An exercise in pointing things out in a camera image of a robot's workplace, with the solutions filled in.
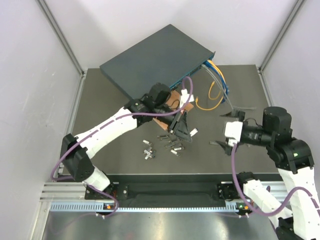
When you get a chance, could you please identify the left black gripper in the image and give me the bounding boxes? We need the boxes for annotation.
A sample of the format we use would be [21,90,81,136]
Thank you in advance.
[154,104,192,143]

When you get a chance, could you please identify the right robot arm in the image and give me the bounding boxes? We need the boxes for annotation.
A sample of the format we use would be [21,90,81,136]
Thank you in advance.
[218,106,320,240]

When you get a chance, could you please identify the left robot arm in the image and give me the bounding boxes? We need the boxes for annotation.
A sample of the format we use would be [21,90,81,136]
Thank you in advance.
[60,83,192,199]

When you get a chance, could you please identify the SFP module pile centre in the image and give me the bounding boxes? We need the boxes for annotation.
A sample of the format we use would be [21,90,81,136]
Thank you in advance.
[157,134,185,157]

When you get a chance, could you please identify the small dark part on mat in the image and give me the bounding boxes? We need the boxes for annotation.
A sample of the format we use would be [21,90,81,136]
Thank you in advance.
[209,141,219,145]

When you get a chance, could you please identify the wooden board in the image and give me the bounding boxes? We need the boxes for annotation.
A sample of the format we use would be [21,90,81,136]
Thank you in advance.
[153,90,194,131]

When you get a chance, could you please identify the SFP module cluster left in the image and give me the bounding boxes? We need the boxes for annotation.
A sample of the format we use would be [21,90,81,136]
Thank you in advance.
[143,147,156,160]

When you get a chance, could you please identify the black table mat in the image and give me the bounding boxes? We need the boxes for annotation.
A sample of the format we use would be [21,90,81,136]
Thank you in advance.
[73,65,277,174]

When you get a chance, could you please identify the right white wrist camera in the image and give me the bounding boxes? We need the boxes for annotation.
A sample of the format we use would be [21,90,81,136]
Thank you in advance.
[223,121,243,146]

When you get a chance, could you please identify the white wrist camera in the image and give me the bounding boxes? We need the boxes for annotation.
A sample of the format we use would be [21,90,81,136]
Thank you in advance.
[223,121,243,146]
[179,89,195,108]

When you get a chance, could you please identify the grey ethernet cable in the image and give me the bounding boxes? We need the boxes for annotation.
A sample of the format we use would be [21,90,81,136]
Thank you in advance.
[202,67,257,112]

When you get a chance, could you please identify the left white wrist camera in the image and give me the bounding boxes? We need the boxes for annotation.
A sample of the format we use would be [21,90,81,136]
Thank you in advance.
[179,89,195,108]

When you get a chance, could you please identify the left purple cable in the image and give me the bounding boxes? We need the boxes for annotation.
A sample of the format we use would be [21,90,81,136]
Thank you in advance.
[50,76,195,217]

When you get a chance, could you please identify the yellow ethernet cable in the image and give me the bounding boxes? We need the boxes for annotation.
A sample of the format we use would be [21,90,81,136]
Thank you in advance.
[194,59,227,111]

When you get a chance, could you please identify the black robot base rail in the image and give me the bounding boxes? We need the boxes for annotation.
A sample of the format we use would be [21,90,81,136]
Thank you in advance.
[84,173,276,208]

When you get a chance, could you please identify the dark blue network switch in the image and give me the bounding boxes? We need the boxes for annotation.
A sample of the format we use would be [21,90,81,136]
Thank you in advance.
[99,24,215,100]

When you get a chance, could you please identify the perforated cable duct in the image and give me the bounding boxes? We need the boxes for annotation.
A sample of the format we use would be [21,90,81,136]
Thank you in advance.
[49,200,241,213]

